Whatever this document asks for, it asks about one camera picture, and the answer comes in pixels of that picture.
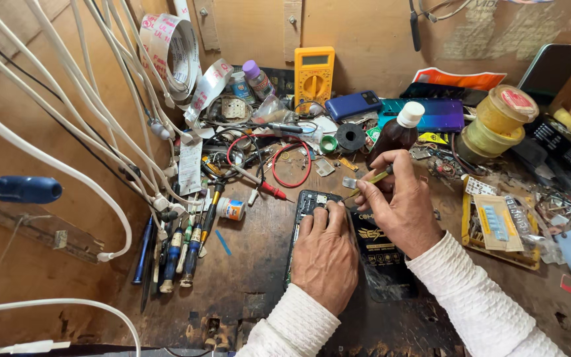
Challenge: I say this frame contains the person's right hand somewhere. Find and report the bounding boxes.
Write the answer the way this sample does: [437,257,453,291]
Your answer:
[354,149,446,260]

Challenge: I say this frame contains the person's left hand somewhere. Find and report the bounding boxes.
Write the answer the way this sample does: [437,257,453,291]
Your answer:
[290,200,361,316]

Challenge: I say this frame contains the yellow-handled precision tool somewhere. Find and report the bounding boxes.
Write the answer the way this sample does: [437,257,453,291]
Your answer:
[342,165,395,202]

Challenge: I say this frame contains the black smartphone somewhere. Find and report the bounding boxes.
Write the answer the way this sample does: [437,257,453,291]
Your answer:
[399,82,490,108]
[517,43,571,105]
[284,189,352,289]

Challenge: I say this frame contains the black screen protector packet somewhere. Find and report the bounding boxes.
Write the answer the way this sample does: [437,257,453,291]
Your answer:
[349,207,418,303]

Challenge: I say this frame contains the yellow parts tray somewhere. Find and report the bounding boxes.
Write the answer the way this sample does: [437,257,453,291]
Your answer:
[461,175,542,271]

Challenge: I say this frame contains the brown bottle white cap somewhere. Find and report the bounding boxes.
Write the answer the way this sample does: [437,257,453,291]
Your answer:
[366,101,426,170]

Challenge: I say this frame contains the yellow warning sticker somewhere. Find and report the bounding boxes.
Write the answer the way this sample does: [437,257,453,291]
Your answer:
[417,131,450,146]

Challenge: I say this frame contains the small metal shield plate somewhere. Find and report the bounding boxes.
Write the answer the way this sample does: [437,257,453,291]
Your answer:
[314,158,337,178]

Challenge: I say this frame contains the black tape roll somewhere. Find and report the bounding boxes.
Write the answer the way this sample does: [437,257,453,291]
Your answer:
[335,122,367,152]

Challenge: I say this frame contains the card packet blue pieces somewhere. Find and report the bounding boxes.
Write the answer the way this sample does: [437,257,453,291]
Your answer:
[473,193,525,253]

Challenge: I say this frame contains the red test probe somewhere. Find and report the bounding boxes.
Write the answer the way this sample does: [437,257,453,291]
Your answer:
[226,134,296,204]

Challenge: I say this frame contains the teal purple smartphone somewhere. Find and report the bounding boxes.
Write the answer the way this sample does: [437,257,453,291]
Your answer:
[377,98,466,134]

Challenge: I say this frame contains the blue plastic pry strip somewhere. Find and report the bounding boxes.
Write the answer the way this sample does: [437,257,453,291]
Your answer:
[214,229,233,257]

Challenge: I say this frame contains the small white labelled jar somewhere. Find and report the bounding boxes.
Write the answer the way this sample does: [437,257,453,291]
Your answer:
[215,197,247,222]

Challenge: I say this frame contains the blue keypad phone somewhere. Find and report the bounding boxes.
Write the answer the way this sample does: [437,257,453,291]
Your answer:
[324,90,383,123]

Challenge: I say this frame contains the black flat smartphone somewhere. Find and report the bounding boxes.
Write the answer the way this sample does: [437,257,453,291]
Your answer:
[399,82,490,108]

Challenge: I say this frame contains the clear bag of parts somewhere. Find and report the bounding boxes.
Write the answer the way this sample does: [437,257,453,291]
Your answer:
[504,193,565,265]

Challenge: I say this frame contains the stack of yellow jars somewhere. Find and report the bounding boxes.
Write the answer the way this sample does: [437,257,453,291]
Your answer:
[456,85,540,165]

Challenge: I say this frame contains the orange white packet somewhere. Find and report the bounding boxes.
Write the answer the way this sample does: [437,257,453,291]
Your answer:
[411,67,508,92]

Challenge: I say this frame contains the black soldering pen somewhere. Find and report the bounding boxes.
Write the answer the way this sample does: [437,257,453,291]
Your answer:
[250,121,307,135]

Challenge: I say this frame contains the row of screwdrivers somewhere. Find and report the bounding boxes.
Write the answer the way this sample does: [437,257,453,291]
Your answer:
[131,178,228,314]

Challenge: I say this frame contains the heap of small parts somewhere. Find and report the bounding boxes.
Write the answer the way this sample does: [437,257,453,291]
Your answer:
[494,166,571,235]

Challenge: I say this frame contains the yellow digital multimeter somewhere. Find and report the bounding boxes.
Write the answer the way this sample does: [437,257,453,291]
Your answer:
[293,46,336,115]

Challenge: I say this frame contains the white paper label strip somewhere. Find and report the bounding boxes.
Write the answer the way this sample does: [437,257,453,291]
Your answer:
[178,138,204,197]

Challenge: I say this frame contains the black printed box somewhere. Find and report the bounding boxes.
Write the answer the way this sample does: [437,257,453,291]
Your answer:
[524,110,571,180]

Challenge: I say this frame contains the black hanging probe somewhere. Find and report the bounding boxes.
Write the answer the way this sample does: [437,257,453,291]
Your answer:
[408,0,422,53]

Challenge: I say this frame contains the yellow plastic tube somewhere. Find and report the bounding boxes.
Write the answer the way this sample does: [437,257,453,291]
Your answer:
[552,107,571,137]

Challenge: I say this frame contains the blue-labelled small bottle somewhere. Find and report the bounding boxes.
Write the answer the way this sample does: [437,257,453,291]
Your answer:
[228,71,257,105]

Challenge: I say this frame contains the purple-capped clear bottle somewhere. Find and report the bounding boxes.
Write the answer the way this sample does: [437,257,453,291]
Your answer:
[242,59,277,103]

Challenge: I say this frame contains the black smartphone leaning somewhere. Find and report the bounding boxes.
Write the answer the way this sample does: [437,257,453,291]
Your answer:
[517,43,571,105]

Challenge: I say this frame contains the white red-printed tape roll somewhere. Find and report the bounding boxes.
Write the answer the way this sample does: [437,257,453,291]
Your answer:
[138,0,235,131]

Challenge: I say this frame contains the wooden batten with ruler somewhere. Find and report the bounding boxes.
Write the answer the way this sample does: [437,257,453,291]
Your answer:
[0,192,106,264]

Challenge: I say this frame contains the red cable loop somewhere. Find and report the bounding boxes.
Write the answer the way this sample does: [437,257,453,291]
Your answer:
[271,141,312,189]

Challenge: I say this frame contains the black cable loop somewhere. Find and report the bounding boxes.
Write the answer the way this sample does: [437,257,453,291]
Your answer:
[200,127,267,180]

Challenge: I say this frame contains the single white cable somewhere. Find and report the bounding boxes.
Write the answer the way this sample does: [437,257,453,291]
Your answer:
[0,298,142,357]

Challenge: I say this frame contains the bundle of white cables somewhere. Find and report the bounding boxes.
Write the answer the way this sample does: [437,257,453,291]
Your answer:
[0,0,203,264]

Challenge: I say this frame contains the blue-handled tool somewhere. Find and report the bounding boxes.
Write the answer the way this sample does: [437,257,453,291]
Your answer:
[0,166,63,205]

